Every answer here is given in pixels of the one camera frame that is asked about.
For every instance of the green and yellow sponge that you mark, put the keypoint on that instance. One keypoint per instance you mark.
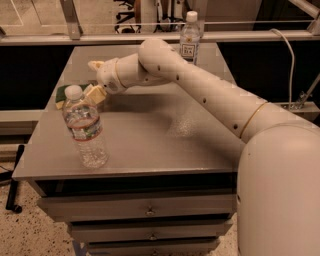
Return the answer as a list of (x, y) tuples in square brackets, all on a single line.
[(60, 97)]

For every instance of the top grey drawer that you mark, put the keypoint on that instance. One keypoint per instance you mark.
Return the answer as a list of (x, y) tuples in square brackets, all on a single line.
[(135, 206)]

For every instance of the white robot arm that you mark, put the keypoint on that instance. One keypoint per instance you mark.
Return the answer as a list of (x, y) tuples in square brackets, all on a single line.
[(278, 183)]

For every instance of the clear water bottle red label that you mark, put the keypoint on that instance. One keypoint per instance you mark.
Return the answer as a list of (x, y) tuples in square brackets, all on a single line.
[(81, 116)]

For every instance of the grey drawer cabinet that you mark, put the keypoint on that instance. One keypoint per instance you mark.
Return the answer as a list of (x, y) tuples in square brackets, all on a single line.
[(159, 140)]

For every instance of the bottom grey drawer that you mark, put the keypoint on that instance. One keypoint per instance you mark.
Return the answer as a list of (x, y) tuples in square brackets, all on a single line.
[(153, 248)]

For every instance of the grey drawer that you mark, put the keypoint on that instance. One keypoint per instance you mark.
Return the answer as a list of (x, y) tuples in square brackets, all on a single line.
[(153, 248), (150, 230), (135, 206)]

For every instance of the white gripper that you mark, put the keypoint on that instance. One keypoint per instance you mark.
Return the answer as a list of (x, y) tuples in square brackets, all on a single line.
[(107, 76)]

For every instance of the black office chair base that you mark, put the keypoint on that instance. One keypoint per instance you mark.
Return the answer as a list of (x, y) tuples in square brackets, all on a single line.
[(129, 21)]

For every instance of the middle grey drawer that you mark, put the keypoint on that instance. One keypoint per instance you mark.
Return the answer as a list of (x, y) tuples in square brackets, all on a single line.
[(150, 230)]

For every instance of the tall bottle dark label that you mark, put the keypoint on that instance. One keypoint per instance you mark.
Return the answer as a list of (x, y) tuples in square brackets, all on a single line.
[(190, 38)]

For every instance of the black bar on floor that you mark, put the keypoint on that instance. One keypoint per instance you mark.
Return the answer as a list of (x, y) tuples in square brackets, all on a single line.
[(11, 205)]

